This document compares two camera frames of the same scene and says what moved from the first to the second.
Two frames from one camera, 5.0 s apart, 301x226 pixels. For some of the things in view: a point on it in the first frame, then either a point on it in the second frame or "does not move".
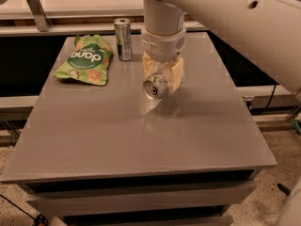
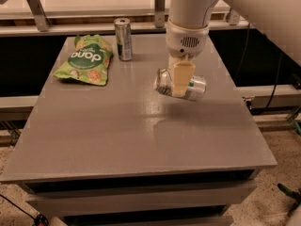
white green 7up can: (154, 85) -> (164, 82)
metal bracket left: (36, 8) does not move
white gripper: (163, 46) -> (185, 42)
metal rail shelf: (79, 21) does not move
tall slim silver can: (122, 27) does not move
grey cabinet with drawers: (108, 154) does not move
